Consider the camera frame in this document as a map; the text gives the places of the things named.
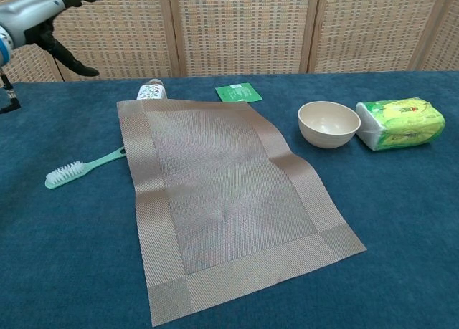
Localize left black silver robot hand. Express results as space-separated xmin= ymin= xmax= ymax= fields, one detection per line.
xmin=0 ymin=0 xmax=105 ymax=77

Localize brown woven placemat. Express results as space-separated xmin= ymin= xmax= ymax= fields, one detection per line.
xmin=116 ymin=98 xmax=368 ymax=328

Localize beige round bowl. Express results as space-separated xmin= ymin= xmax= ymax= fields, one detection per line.
xmin=298 ymin=100 xmax=361 ymax=150

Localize tea bottle with printed label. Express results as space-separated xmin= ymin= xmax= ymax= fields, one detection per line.
xmin=136 ymin=78 xmax=168 ymax=102

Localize mint green scrub brush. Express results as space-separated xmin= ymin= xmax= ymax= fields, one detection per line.
xmin=44 ymin=146 xmax=127 ymax=190

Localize woven bamboo folding screen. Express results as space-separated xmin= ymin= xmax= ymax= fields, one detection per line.
xmin=0 ymin=0 xmax=459 ymax=83

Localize green square sachet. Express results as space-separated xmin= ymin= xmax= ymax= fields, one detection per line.
xmin=214 ymin=82 xmax=264 ymax=103

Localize teal carpet table cover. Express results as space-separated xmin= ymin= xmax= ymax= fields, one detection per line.
xmin=0 ymin=70 xmax=459 ymax=329

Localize green yellow tissue pack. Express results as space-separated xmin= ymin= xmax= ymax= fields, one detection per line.
xmin=355 ymin=97 xmax=446 ymax=152

